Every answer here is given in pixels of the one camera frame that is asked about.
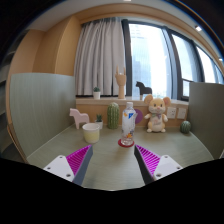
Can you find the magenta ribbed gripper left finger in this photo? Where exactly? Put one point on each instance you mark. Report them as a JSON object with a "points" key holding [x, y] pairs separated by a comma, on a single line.
{"points": [[72, 167]]}

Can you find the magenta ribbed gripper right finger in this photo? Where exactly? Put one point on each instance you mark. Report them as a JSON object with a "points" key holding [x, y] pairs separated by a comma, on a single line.
{"points": [[154, 167]]}

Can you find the clear plastic water bottle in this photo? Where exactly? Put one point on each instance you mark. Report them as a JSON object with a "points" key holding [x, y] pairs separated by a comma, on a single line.
{"points": [[128, 124]]}

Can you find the pale yellow plastic cup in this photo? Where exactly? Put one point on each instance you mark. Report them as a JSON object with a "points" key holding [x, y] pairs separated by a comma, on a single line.
{"points": [[91, 132]]}

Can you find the red round coaster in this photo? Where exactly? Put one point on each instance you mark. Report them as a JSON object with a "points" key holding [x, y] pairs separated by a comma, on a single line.
{"points": [[125, 146]]}

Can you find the beige plush mouse toy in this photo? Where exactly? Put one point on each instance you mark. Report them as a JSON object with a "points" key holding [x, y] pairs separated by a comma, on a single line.
{"points": [[156, 116]]}

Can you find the pink wooden horse figure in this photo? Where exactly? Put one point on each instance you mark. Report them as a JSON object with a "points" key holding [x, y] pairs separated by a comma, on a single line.
{"points": [[79, 117]]}

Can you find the small round green cactus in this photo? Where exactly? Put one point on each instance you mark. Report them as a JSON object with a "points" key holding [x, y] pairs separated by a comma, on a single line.
{"points": [[185, 127]]}

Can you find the small potted plant on desk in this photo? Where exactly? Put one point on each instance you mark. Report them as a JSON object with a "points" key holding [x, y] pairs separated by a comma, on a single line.
{"points": [[99, 120]]}

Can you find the purple round number sign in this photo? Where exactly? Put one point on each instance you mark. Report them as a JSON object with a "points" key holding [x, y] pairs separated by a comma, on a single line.
{"points": [[139, 116]]}

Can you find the tall green ceramic cactus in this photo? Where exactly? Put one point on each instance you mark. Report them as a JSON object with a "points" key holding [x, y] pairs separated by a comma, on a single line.
{"points": [[113, 115]]}

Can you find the left grey partition panel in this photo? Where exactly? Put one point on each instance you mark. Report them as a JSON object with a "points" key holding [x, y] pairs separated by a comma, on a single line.
{"points": [[39, 107]]}

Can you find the grey partition panel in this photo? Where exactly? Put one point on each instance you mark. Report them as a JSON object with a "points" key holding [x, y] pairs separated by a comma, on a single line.
{"points": [[206, 115], [39, 107]]}

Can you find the small potted plant on sill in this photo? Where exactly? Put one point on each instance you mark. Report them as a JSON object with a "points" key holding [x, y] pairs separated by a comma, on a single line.
{"points": [[96, 93]]}

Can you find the black horse figure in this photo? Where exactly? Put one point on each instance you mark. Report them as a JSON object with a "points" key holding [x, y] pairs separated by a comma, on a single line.
{"points": [[143, 89]]}

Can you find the right grey partition panel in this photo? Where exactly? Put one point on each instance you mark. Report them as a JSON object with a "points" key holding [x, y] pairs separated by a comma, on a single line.
{"points": [[206, 115]]}

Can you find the wooden hand sculpture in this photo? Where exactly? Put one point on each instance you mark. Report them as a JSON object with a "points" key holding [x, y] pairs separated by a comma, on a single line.
{"points": [[121, 82]]}

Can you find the grey curtain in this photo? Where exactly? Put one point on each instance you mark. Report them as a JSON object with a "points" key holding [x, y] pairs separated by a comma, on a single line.
{"points": [[99, 53]]}

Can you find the left white wall socket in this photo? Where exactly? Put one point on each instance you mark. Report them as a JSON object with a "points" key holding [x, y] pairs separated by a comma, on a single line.
{"points": [[171, 112]]}

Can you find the white wall socket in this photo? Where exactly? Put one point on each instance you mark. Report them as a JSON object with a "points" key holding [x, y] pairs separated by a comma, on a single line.
{"points": [[171, 112], [181, 113]]}

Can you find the right white wall socket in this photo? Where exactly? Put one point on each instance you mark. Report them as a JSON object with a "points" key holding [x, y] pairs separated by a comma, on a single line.
{"points": [[181, 113]]}

